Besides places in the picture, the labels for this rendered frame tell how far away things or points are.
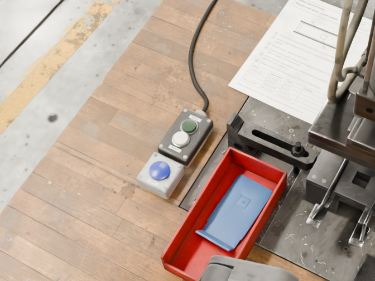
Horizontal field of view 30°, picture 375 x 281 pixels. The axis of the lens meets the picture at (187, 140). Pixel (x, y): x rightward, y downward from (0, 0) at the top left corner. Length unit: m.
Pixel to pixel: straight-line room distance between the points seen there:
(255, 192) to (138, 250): 0.24
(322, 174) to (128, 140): 0.40
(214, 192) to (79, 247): 0.27
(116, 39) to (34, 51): 0.33
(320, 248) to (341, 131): 0.26
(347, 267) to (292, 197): 0.17
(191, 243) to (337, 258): 0.26
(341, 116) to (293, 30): 0.45
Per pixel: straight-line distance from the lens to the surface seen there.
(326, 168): 1.26
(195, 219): 1.30
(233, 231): 1.29
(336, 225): 1.31
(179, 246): 1.28
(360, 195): 1.24
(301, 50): 1.51
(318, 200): 1.30
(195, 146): 1.35
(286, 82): 1.46
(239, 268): 0.83
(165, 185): 1.31
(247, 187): 1.32
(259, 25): 1.56
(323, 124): 1.12
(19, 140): 2.59
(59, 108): 2.62
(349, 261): 1.28
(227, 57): 1.50
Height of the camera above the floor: 2.09
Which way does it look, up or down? 58 degrees down
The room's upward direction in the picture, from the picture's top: 10 degrees counter-clockwise
